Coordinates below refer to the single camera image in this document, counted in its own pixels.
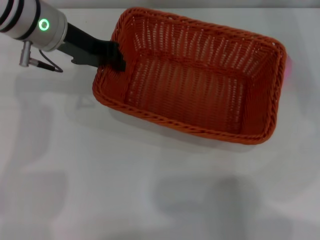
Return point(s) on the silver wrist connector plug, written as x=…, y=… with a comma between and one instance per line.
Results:
x=25, y=53

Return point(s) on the pink toy fruit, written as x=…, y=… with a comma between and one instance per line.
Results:
x=289, y=70

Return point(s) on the orange woven plastic basket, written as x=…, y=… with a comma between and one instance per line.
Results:
x=190, y=95

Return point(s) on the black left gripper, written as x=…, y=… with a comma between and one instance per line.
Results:
x=80, y=47

